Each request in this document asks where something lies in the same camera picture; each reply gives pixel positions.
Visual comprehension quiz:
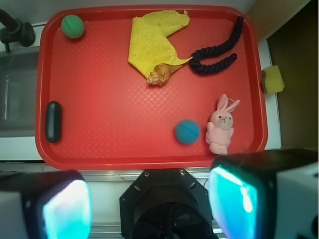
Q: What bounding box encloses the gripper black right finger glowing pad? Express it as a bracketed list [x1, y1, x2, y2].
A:
[208, 149, 319, 239]

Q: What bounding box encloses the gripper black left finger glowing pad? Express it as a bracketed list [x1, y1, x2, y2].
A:
[0, 170, 93, 239]

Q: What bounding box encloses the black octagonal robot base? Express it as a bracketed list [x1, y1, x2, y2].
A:
[119, 169, 218, 239]

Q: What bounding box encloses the yellow cloth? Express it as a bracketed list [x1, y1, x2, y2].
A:
[128, 10, 191, 79]

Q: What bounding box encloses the pink plush bunny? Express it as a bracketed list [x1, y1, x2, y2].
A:
[205, 94, 240, 155]

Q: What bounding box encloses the blue ball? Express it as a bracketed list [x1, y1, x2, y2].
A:
[174, 120, 200, 144]

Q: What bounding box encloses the black oblong stone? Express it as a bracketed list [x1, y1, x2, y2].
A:
[45, 101, 62, 143]

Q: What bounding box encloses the yellow sponge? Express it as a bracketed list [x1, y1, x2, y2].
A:
[262, 65, 285, 94]

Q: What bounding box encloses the red plastic tray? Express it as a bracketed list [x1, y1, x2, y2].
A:
[35, 5, 268, 170]

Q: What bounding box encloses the tan conch seashell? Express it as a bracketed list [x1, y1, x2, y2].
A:
[147, 64, 183, 86]

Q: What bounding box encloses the steel sink basin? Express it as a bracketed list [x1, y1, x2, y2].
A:
[0, 47, 39, 137]

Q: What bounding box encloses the black faucet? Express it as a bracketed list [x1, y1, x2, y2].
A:
[0, 9, 36, 54]

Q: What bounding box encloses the green ball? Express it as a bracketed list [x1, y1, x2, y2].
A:
[61, 15, 85, 39]

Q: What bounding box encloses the dark navy rope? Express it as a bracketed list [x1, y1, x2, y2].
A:
[190, 16, 244, 75]

